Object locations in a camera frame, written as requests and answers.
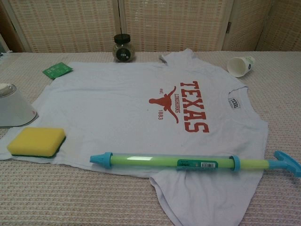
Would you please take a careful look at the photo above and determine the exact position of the white Texas Longhorns T-shirt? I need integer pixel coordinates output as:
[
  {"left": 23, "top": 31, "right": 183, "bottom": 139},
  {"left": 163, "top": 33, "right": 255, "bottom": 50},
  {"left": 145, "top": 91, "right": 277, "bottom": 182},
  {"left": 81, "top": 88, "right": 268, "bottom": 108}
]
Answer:
[{"left": 0, "top": 48, "right": 269, "bottom": 221}]

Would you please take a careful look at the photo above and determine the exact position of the green and blue pen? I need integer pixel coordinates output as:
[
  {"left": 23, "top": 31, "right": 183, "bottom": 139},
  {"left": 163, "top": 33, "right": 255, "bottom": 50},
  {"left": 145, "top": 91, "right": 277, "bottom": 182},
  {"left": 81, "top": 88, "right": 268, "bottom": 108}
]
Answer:
[{"left": 89, "top": 150, "right": 301, "bottom": 179}]

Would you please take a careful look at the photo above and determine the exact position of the glass jar with black lid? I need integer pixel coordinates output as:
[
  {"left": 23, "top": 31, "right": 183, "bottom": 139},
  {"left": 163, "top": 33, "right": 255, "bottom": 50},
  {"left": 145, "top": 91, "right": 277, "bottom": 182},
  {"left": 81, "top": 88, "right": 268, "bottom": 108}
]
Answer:
[{"left": 113, "top": 33, "right": 136, "bottom": 64}]

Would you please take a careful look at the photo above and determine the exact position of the white paper cup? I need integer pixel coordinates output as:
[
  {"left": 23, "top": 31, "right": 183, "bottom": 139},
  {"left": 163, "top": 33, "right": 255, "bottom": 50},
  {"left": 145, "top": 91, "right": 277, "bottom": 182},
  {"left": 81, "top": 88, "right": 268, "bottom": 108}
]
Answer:
[{"left": 226, "top": 55, "right": 256, "bottom": 79}]

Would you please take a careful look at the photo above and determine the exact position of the green foil packet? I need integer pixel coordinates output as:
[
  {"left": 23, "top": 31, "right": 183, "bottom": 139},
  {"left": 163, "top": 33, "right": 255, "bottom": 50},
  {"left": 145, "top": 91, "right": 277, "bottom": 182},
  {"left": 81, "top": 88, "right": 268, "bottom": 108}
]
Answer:
[{"left": 42, "top": 61, "right": 74, "bottom": 79}]

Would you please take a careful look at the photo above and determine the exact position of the beige woven tablecloth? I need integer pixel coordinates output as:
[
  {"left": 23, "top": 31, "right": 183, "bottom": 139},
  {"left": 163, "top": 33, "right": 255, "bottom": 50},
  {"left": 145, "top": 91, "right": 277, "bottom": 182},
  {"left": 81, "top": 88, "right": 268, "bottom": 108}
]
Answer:
[{"left": 0, "top": 50, "right": 301, "bottom": 226}]

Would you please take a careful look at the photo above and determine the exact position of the yellow sponge with green underside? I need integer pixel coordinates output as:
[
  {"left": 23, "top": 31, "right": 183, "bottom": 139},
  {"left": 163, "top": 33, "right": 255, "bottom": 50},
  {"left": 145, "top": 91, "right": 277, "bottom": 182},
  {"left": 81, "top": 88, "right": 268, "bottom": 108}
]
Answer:
[{"left": 7, "top": 127, "right": 67, "bottom": 157}]

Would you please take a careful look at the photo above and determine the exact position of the woven bamboo folding screen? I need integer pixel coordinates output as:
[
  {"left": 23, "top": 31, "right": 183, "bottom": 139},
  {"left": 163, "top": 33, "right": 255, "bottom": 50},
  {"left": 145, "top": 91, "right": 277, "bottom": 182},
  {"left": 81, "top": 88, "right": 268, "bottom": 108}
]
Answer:
[{"left": 0, "top": 0, "right": 301, "bottom": 53}]

